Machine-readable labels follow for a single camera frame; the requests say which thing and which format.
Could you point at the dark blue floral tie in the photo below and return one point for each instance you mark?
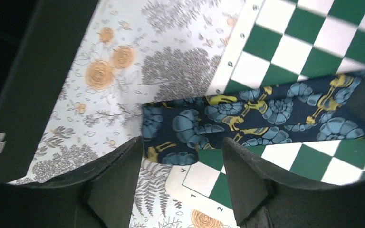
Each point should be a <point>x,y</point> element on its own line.
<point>325,108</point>

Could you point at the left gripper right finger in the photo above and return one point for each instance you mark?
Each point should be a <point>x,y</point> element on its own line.
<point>264,195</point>

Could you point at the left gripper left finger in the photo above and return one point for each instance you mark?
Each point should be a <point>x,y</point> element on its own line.
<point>99,194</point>

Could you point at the green white chessboard mat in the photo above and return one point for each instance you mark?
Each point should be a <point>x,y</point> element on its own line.
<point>278,41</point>

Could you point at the black display box glass lid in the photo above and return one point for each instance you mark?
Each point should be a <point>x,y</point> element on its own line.
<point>38,42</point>

